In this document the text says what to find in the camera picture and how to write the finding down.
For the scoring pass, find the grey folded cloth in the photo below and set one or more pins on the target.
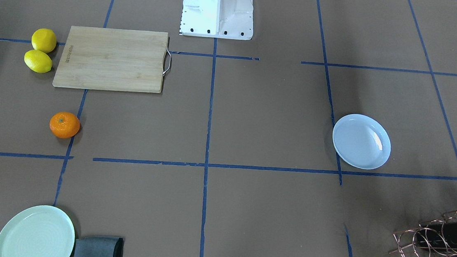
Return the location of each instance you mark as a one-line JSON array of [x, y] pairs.
[[99, 246]]

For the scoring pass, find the orange mandarin fruit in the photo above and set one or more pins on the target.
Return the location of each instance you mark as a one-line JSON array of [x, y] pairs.
[[64, 125]]

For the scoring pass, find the yellow lemon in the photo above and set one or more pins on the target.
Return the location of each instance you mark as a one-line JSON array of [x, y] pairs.
[[44, 40], [38, 61]]

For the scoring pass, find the light blue plate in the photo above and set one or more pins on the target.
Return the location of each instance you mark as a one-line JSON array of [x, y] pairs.
[[361, 141]]

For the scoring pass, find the pale green plate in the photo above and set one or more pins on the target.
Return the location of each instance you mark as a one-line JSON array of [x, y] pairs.
[[39, 231]]

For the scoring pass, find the bamboo cutting board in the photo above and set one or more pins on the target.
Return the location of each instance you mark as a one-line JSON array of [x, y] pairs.
[[123, 60]]

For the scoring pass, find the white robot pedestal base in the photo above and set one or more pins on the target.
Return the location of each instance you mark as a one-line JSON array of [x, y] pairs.
[[231, 19]]

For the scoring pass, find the upper dark wine bottle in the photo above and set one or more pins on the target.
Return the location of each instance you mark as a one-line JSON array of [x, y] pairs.
[[439, 236]]

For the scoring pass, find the upper yellow lemon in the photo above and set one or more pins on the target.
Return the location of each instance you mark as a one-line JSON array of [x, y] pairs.
[[44, 40]]

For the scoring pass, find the lower yellow lemon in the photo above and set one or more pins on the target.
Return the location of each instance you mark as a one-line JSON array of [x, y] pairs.
[[38, 61]]

